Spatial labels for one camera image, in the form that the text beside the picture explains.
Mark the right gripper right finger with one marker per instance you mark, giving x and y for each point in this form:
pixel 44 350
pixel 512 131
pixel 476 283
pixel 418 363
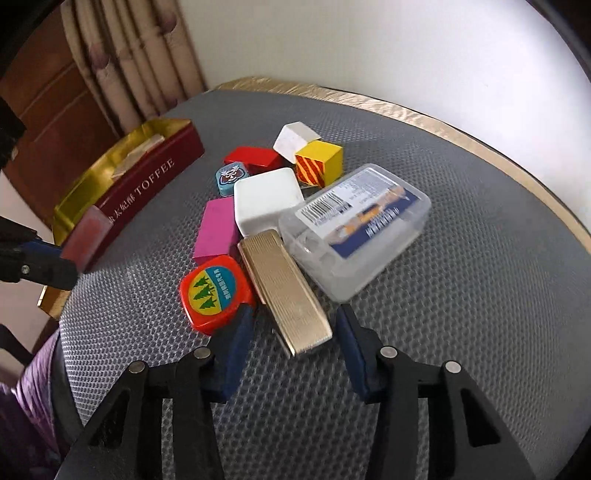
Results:
pixel 467 437

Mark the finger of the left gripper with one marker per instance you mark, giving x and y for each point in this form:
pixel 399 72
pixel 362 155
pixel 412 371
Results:
pixel 25 256

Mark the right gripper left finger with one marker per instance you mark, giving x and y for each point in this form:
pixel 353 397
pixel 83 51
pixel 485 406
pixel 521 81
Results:
pixel 122 439

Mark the pale red eraser block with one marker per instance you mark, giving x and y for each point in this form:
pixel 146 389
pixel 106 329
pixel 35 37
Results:
pixel 86 237

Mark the pink rectangular block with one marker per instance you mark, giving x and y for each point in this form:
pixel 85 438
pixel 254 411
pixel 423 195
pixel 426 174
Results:
pixel 217 233

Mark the gold ribbed metal case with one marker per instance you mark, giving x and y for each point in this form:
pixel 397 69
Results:
pixel 298 317

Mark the small blue badge tin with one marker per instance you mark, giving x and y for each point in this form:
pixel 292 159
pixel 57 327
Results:
pixel 228 175

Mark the clear plastic box with label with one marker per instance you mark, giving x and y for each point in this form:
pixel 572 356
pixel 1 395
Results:
pixel 346 234

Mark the red wooden block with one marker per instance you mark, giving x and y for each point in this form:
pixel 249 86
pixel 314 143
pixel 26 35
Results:
pixel 256 159

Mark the white striped wooden cube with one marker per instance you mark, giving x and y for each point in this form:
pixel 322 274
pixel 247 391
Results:
pixel 292 138

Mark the yellow red-striped wooden cube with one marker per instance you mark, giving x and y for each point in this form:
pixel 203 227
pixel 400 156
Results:
pixel 319 163

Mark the purple cloth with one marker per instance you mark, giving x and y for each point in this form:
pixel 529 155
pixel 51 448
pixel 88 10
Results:
pixel 29 448

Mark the brown wooden cabinet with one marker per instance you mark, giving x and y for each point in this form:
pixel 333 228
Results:
pixel 66 132

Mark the grey mesh cushion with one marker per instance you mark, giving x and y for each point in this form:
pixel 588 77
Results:
pixel 496 281

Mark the red gold toffee box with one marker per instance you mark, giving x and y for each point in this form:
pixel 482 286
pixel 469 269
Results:
pixel 128 176

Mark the beige patterned curtain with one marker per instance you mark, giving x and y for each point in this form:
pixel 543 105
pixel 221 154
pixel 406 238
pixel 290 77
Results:
pixel 135 56

